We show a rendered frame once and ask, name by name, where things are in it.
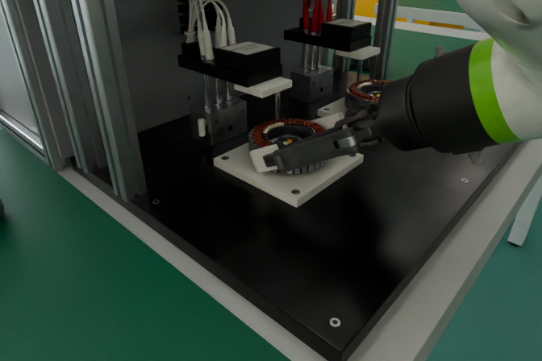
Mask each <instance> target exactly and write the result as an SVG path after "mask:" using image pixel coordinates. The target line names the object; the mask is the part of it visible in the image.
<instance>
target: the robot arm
mask: <svg viewBox="0 0 542 361"><path fill-rule="evenodd" d="M456 1H457V3H458V5H459V6H460V8H461V9H462V10H463V11H464V12H465V13H466V14H467V15H468V16H469V17H470V18H471V19H472V20H473V21H474V22H476V23H477V24H478V25H479V26H480V27H481V28H482V29H483V30H484V31H485V32H486V33H488V34H489V35H490V36H491V37H490V38H489V39H484V40H482V41H479V42H477V43H475V44H470V45H468V46H465V47H463V48H459V49H457V50H454V51H451V52H448V51H445V50H444V48H443V46H442V45H440V46H438V47H436V55H435V57H434V58H431V59H429V60H425V61H423V62H422V63H420V64H419V65H418V67H417V68H416V70H415V73H414V74H411V75H409V76H407V77H403V78H400V79H397V80H395V81H391V82H389V83H388V84H387V85H386V86H385V87H384V88H383V90H382V91H381V94H380V97H379V101H375V102H370V103H365V104H360V105H358V106H357V107H356V109H349V110H347V111H346V112H345V113H346V114H344V112H343V111H341V112H338V113H335V114H330V115H328V116H325V117H322V118H317V119H314V120H311V121H309V122H314V123H317V124H319V125H320V126H321V127H324V128H325V129H326V130H325V131H321V132H319V133H317V134H314V135H311V136H308V137H306V138H304V139H300V140H298V141H295V142H292V143H289V144H288V143H287V142H286V141H285V142H282V140H279V141H277V142H276V143H277V144H274V145H270V146H267V147H262V148H258V149H255V150H251V151H249V152H248V154H249V156H250V158H251V160H252V163H253V166H254V168H255V169H256V172H266V171H271V170H275V169H278V170H279V172H280V173H285V172H288V171H291V170H294V169H297V168H302V167H305V166H308V165H311V164H316V163H318V162H322V161H325V160H329V159H332V158H336V157H338V156H346V155H350V154H357V153H358V152H359V151H361V147H363V146H364V145H368V146H372V145H374V144H377V143H380V142H382V141H383V139H382V137H384V138H385V139H387V140H388V141H390V142H391V143H392V144H393V145H394V146H395V147H396V148H398V149H400V150H402V151H412V150H417V149H421V148H426V147H433V148H434V149H435V150H437V151H438V152H441V153H449V152H452V154H453V155H459V154H464V153H467V154H469V158H470V159H471V162H472V164H480V163H482V162H483V160H482V156H481V153H480V151H482V150H483V149H484V148H485V147H489V146H495V145H500V144H505V143H515V142H520V141H525V140H531V139H542V0H456Z"/></svg>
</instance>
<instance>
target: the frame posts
mask: <svg viewBox="0 0 542 361"><path fill-rule="evenodd" d="M33 1H34V4H35V9H36V13H37V16H38V20H39V22H40V28H41V31H42V34H43V37H44V43H45V46H46V49H47V53H48V58H49V61H50V65H51V68H52V73H53V76H54V80H55V82H56V88H57V92H58V94H59V98H60V103H61V106H62V110H63V113H64V116H65V121H66V125H67V128H68V131H69V137H70V140H71V143H72V146H73V152H74V155H75V158H76V161H77V166H78V167H79V168H80V169H82V168H83V171H84V172H86V173H91V172H94V171H95V168H96V167H99V168H104V167H106V166H107V163H108V167H109V170H110V177H111V181H112V185H113V188H114V192H115V194H116V195H117V196H118V197H119V196H121V197H122V199H123V200H124V201H125V202H129V201H131V200H133V199H135V197H134V195H136V194H139V195H140V196H142V195H144V194H146V193H147V192H148V191H147V185H146V180H145V176H144V167H143V163H142V158H141V153H140V145H139V140H138V135H137V130H136V122H135V117H134V112H133V108H132V103H131V95H130V90H129V84H128V80H127V71H126V67H125V62H124V57H123V49H122V44H121V39H120V34H119V26H118V21H117V16H116V12H115V3H114V0H71V2H72V5H73V8H72V5H71V2H70V0H33ZM355 4H356V0H337V8H336V19H352V20H354V12H355ZM397 7H398V0H378V6H377V18H376V26H375V32H374V39H373V47H377V48H380V53H379V54H377V55H375V56H372V59H371V65H370V73H369V79H370V80H374V79H376V80H380V81H383V80H385V79H387V75H388V69H389V63H390V53H391V47H392V41H393V35H394V25H395V19H396V13H397ZM73 12H74V15H73ZM74 16H75V19H76V23H77V27H76V23H75V19H74ZM77 30H78V33H77ZM78 34H79V37H80V40H79V37H78ZM80 41H81V44H80ZM81 49H82V51H81ZM82 52H83V55H82ZM83 56H84V59H85V62H84V59H83ZM349 63H350V58H349V57H346V56H338V55H336V50H335V49H334V52H333V62H332V67H333V68H334V70H333V71H337V70H338V71H339V72H340V73H343V72H345V71H348V70H349ZM85 67H86V69H87V72H86V69H85ZM87 73H88V76H87ZM88 77H89V80H88ZM89 81H90V84H89ZM90 88H91V91H92V94H91V91H90ZM92 95H93V97H92ZM93 99H94V101H93ZM94 106H95V108H94ZM95 109H96V112H95ZM96 113H97V116H98V119H97V116H96ZM98 123H99V126H98ZM99 127H100V130H99ZM100 131H101V134H100ZM101 135H102V137H101ZM102 142H103V144H102ZM103 145H104V148H105V151H104V148H103ZM105 153H106V154H105ZM106 160H107V162H106Z"/></svg>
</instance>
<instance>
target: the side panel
mask: <svg viewBox="0 0 542 361"><path fill-rule="evenodd" d="M0 127H1V128H2V129H3V130H4V131H6V132H7V133H8V134H9V135H11V136H12V137H13V138H15V139H16V140H17V141H19V142H20V143H21V144H22V145H23V146H24V147H25V148H27V149H28V150H29V151H31V152H32V153H33V154H34V155H36V156H37V157H38V158H40V159H41V160H42V161H43V162H45V163H46V164H47V165H48V166H49V167H50V168H52V169H53V170H54V171H56V172H59V171H62V170H64V169H63V167H66V166H67V167H69V168H71V167H72V162H71V159H70V157H72V156H70V157H68V158H65V159H61V158H60V156H59V153H58V150H57V147H56V142H55V139H54V136H53V133H52V128H51V125H50V122H49V119H48V114H47V111H46V108H45V105H44V100H43V97H42V94H41V91H40V86H39V83H38V80H37V77H36V74H35V69H34V66H33V63H32V60H31V55H30V52H29V49H28V46H27V41H26V38H25V35H24V32H23V27H22V24H21V21H20V18H19V13H18V10H17V7H16V4H15V0H0Z"/></svg>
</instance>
